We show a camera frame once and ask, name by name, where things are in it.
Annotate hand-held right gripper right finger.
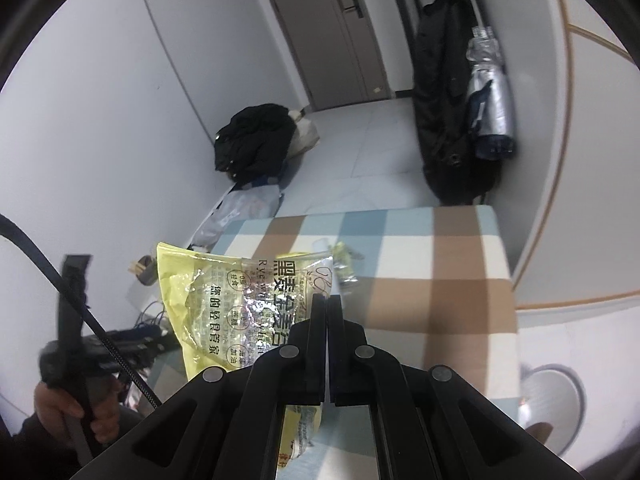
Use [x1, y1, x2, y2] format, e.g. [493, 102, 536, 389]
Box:
[326, 294, 586, 480]

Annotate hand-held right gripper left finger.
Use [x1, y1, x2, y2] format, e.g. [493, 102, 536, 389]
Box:
[70, 294, 327, 480]

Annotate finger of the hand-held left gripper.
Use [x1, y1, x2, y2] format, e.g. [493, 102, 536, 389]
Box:
[117, 342, 173, 366]
[105, 325, 168, 344]

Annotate yellow snack wrapper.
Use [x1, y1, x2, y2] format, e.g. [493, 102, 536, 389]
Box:
[156, 242, 335, 471]

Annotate white round bin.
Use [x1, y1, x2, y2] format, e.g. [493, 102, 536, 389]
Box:
[517, 364, 586, 443]

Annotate person's left forearm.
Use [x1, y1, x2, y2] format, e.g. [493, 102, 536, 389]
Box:
[0, 410, 146, 480]

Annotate person's left hand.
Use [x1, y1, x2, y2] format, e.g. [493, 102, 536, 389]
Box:
[32, 377, 123, 446]

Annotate white bedside table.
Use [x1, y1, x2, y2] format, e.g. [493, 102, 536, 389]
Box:
[122, 260, 171, 331]

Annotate brown cup with sticks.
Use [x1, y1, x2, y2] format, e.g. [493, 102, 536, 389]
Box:
[127, 255, 158, 287]

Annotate crumpled clear plastic wrapper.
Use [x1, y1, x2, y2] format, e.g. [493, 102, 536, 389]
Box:
[312, 239, 366, 286]

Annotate plaid blanket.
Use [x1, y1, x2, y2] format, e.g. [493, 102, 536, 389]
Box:
[150, 205, 521, 480]

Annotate clear plastic bag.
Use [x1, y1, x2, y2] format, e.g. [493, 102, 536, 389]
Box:
[192, 182, 283, 251]

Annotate beige cloth bag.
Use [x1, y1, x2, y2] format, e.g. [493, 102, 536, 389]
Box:
[286, 107, 321, 160]

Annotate black clothes pile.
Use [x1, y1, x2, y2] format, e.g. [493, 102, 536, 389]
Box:
[214, 103, 297, 181]

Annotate black hanging jacket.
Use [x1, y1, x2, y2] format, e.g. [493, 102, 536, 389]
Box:
[411, 0, 506, 206]

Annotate silver folded umbrella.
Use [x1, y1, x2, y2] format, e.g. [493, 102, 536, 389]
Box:
[460, 0, 517, 161]

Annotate grey door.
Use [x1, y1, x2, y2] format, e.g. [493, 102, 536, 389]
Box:
[252, 0, 393, 111]

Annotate tangled thin cables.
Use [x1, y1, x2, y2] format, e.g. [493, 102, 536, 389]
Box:
[136, 300, 167, 331]

